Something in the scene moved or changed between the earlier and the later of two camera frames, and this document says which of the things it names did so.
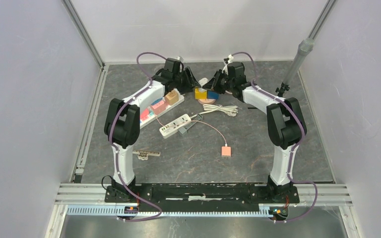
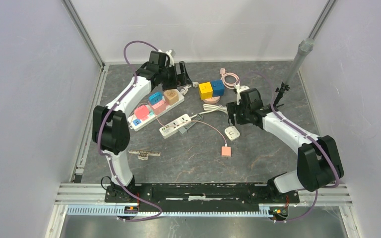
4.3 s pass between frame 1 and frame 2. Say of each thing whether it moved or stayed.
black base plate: stayed
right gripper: moved
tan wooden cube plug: stayed
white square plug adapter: moved
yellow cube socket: moved
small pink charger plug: stayed
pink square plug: stayed
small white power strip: stayed
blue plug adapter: stayed
